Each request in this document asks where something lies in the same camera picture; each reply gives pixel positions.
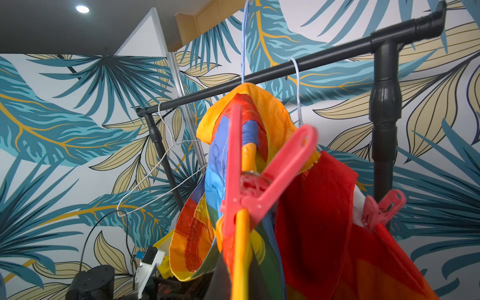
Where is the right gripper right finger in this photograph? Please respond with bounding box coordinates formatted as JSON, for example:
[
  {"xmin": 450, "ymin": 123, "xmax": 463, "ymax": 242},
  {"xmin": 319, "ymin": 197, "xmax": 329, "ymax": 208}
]
[{"xmin": 248, "ymin": 255, "xmax": 280, "ymax": 300}]

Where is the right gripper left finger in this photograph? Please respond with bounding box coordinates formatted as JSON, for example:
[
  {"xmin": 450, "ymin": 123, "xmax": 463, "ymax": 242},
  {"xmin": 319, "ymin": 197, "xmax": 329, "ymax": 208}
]
[{"xmin": 204, "ymin": 257, "xmax": 232, "ymax": 300}]

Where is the pink clothespin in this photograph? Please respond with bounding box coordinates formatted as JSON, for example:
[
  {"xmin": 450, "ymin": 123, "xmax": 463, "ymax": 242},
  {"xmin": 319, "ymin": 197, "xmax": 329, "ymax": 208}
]
[
  {"xmin": 361, "ymin": 189, "xmax": 406, "ymax": 231},
  {"xmin": 220, "ymin": 104, "xmax": 320, "ymax": 239}
]

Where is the white wire hanger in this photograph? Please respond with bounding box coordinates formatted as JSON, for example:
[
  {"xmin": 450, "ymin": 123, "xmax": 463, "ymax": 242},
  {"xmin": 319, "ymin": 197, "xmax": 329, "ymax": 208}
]
[
  {"xmin": 116, "ymin": 103, "xmax": 206, "ymax": 218},
  {"xmin": 289, "ymin": 57, "xmax": 304, "ymax": 128}
]

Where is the light blue wire hanger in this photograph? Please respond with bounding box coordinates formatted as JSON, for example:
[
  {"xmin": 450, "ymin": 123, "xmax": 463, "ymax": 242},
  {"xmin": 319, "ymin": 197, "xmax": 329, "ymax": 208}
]
[{"xmin": 241, "ymin": 0, "xmax": 250, "ymax": 84}]

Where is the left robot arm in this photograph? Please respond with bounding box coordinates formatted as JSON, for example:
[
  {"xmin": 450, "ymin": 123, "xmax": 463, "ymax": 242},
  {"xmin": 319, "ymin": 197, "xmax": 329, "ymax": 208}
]
[{"xmin": 65, "ymin": 265, "xmax": 115, "ymax": 300}]

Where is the yellow black toolbox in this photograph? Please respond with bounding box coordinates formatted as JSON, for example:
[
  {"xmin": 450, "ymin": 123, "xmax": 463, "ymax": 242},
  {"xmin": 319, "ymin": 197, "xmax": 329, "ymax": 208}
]
[{"xmin": 153, "ymin": 231, "xmax": 174, "ymax": 279}]

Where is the rainbow jacket red hood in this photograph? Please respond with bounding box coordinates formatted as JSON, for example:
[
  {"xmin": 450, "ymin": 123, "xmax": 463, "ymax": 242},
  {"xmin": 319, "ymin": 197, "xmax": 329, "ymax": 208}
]
[{"xmin": 275, "ymin": 152, "xmax": 437, "ymax": 300}]

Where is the black clothes rack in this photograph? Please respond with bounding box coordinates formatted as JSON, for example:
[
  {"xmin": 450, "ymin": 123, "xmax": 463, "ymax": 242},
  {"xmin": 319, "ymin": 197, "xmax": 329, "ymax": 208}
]
[{"xmin": 136, "ymin": 1, "xmax": 447, "ymax": 209}]

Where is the left aluminium frame post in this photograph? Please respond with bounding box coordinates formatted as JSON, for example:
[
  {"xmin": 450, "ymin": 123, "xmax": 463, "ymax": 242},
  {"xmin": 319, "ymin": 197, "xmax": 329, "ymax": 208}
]
[{"xmin": 166, "ymin": 52, "xmax": 207, "ymax": 173}]

